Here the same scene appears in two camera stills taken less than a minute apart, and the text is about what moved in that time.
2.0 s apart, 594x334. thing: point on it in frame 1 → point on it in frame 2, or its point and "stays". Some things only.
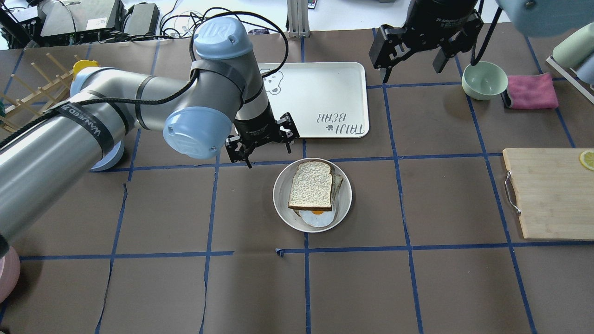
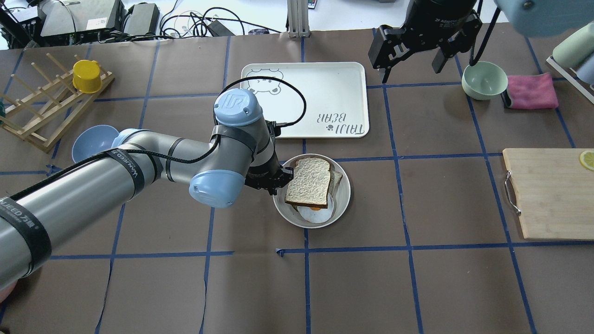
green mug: x=573 y=49 stays
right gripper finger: x=465 y=41 stays
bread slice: x=311 y=187 stays
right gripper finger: x=388 y=48 stays
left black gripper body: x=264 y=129 → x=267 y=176
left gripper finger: x=286 y=121 → x=286 y=175
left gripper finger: x=236 y=150 → x=272 y=191
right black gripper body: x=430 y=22 stays
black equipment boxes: x=27 y=24 stays
